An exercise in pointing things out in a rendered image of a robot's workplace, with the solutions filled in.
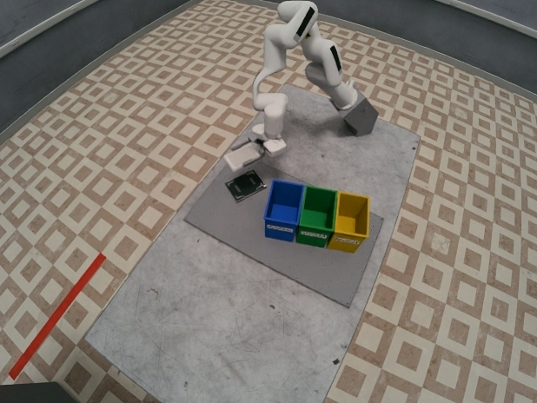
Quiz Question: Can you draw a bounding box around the yellow recycle bin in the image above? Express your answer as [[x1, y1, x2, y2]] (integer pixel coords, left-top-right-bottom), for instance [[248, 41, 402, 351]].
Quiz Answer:
[[327, 191, 369, 253]]

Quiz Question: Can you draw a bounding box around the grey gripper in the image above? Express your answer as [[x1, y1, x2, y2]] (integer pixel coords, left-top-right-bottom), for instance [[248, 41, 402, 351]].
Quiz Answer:
[[231, 122, 286, 168]]

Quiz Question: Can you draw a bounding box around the green returns bin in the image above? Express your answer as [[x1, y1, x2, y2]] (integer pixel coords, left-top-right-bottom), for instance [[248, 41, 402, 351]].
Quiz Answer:
[[296, 185, 337, 248]]

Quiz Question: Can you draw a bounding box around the blue bin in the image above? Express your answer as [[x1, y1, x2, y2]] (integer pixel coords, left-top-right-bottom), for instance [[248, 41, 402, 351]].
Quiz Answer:
[[263, 180, 305, 242]]

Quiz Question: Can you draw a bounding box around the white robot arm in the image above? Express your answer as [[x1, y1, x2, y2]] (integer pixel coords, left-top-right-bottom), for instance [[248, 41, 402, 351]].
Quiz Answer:
[[248, 1, 358, 145]]

